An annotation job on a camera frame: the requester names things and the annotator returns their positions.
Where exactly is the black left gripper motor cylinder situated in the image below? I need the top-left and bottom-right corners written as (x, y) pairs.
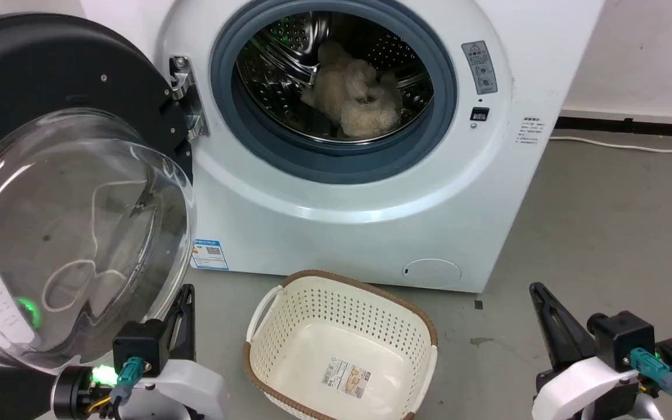
top-left (50, 366), bottom-right (94, 419)

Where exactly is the cream plastic laundry basket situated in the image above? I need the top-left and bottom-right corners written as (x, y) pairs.
top-left (243, 269), bottom-right (439, 420)

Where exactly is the white floor cable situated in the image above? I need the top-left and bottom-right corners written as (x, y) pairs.
top-left (548, 135), bottom-right (672, 154)

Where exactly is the small text sticker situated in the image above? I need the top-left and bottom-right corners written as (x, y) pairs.
top-left (517, 115), bottom-right (547, 146)

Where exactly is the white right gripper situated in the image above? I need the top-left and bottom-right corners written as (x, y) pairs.
top-left (529, 282), bottom-right (647, 420)

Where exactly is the grey warning sticker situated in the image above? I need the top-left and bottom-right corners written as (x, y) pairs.
top-left (461, 40), bottom-right (499, 96)

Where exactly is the black washer door with glass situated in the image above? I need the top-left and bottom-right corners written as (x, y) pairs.
top-left (0, 13), bottom-right (198, 420)

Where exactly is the stainless steel washer drum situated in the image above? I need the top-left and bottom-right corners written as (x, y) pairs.
top-left (235, 10), bottom-right (435, 146)

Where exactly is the black baseboard strip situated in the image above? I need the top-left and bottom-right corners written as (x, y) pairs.
top-left (554, 116), bottom-right (672, 140)

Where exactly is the teal right cable connector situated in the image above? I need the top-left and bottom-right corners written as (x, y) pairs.
top-left (630, 348), bottom-right (672, 396)

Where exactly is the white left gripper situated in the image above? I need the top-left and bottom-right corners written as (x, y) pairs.
top-left (115, 283), bottom-right (227, 420)

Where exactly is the metal door hinge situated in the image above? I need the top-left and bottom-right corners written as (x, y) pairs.
top-left (169, 55), bottom-right (210, 141)

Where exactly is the blue energy label sticker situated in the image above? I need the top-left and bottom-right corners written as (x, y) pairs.
top-left (191, 238), bottom-right (230, 271)

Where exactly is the paper basket label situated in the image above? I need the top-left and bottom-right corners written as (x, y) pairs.
top-left (320, 358), bottom-right (372, 399)

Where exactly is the teal left cable connector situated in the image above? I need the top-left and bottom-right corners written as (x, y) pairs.
top-left (109, 356), bottom-right (145, 404)

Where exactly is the white front-load washing machine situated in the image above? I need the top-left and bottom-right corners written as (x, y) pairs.
top-left (79, 0), bottom-right (606, 294)

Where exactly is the beige plush toy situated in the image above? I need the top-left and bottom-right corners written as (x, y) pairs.
top-left (300, 40), bottom-right (404, 140)

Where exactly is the round white filter cover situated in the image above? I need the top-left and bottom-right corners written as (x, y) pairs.
top-left (401, 258), bottom-right (463, 290)

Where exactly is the teal cable connector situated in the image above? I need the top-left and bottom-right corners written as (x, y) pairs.
top-left (630, 348), bottom-right (672, 396)
top-left (109, 356), bottom-right (145, 404)

